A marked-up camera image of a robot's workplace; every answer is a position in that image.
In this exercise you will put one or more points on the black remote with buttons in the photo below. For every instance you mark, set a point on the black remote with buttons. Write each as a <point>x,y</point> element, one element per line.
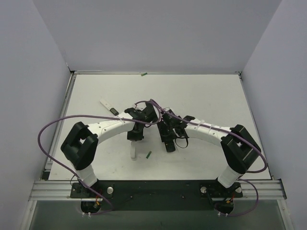
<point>170,146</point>

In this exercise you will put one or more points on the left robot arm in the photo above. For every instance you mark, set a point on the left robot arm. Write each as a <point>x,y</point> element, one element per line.
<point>79,147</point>

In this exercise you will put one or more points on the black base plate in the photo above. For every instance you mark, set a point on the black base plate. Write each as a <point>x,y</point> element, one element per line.
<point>154,195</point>

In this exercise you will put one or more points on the white remote with display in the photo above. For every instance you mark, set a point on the white remote with display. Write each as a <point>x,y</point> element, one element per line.
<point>109,107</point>

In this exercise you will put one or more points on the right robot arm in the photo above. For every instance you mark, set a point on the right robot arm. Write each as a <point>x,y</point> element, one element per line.
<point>239,148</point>

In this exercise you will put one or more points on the aluminium frame rail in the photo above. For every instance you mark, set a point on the aluminium frame rail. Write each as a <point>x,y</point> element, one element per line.
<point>60,190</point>

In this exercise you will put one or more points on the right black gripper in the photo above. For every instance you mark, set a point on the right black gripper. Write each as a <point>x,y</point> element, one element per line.
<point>165,135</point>

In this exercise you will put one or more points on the white remote control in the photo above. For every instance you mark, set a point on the white remote control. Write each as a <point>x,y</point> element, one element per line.
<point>133,150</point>

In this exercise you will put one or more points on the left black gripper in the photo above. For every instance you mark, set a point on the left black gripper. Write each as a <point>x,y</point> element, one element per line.
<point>135,135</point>

